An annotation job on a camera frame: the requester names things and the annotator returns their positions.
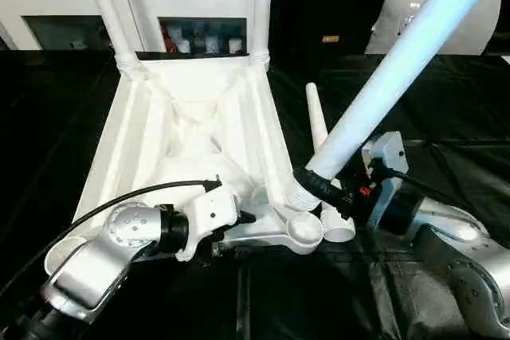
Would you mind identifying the white plastic table top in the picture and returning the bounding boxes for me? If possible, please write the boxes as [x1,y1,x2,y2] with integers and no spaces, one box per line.
[43,51,324,277]

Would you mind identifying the black work mat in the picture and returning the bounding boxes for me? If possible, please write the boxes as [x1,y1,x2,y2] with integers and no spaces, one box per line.
[0,49,510,340]

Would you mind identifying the white cabinet with glass doors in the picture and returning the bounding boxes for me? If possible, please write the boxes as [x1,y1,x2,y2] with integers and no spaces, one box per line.
[0,0,272,54]

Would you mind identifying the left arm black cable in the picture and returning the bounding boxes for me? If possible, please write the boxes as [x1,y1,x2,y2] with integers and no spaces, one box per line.
[0,175,223,297]

